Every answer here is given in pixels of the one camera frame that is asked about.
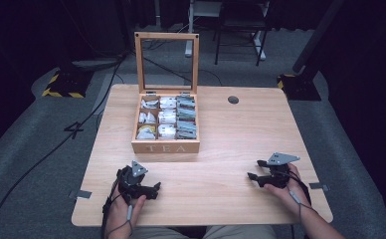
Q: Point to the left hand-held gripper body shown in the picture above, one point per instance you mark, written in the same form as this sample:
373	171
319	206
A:
129	182

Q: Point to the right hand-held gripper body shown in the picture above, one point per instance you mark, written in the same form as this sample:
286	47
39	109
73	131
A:
277	177

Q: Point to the person's right hand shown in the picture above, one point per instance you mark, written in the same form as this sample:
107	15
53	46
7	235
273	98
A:
292	195

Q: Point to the person's left hand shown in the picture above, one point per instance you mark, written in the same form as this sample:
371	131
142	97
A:
121	215

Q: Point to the person's left leg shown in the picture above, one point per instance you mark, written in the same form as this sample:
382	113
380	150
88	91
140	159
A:
157	233

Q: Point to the person's leg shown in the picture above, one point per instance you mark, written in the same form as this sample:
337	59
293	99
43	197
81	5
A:
157	233
240	232

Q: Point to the wooden tea box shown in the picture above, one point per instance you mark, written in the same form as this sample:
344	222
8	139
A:
141	146

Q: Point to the grey tape strip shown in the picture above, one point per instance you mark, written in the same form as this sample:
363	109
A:
317	186
83	194

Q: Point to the white pyramid tea bag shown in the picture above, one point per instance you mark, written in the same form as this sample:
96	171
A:
151	118
146	134
149	104
142	117

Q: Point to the stack of white tea packets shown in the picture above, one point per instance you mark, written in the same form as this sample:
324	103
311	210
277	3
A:
168	103
167	117
166	131

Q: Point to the person's right leg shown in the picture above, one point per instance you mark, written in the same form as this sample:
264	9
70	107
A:
240	232

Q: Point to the yellow tea bag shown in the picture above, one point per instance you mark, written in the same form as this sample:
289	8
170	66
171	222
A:
147	128

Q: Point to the stack of grey tea packets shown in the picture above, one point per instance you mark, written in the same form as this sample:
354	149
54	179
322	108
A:
186	129
186	101
186	114

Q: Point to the dark round table grommet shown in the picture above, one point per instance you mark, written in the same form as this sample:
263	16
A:
233	99

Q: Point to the black yellow striped stand base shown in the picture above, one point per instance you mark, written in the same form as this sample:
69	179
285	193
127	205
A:
66	84
298	88

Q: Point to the black stand pole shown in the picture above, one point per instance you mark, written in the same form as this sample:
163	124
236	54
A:
317	33

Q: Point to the black metal chair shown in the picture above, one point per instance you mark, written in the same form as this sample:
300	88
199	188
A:
240	23

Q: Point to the white desk frame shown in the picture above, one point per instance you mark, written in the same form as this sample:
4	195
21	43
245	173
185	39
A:
190	33

